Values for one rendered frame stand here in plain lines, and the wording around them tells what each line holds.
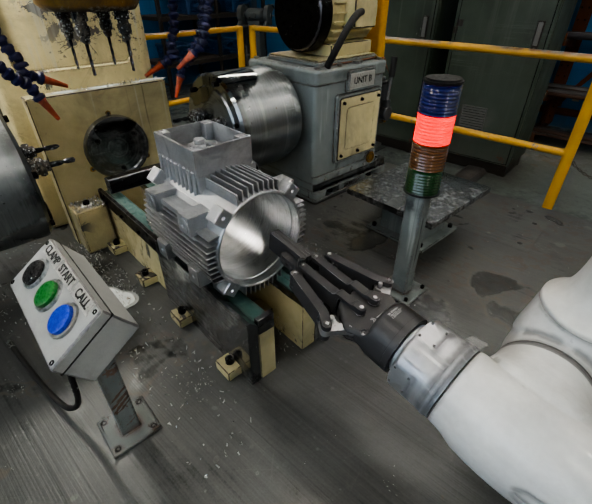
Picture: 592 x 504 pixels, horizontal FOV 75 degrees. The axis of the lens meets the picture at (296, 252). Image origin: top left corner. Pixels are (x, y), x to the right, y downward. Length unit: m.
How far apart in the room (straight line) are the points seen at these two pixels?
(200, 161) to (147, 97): 0.50
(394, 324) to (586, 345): 0.18
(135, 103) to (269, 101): 0.32
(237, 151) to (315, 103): 0.48
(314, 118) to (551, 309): 0.76
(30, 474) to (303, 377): 0.39
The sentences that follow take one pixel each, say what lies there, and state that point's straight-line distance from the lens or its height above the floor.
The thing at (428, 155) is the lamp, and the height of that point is 1.11.
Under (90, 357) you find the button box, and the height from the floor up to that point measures 1.04.
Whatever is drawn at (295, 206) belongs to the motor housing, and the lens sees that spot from 0.61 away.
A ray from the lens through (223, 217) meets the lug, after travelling 0.53.
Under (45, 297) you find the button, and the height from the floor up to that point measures 1.07.
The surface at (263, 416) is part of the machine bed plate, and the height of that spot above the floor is 0.80.
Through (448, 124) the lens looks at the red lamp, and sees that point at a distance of 0.67.
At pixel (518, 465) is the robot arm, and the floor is 1.01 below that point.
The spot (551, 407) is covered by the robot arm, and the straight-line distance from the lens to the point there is 0.42.
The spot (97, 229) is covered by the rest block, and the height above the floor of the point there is 0.86.
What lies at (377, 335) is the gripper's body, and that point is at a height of 1.02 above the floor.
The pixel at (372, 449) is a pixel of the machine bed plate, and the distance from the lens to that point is 0.61.
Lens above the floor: 1.33
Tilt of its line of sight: 35 degrees down
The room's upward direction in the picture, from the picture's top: straight up
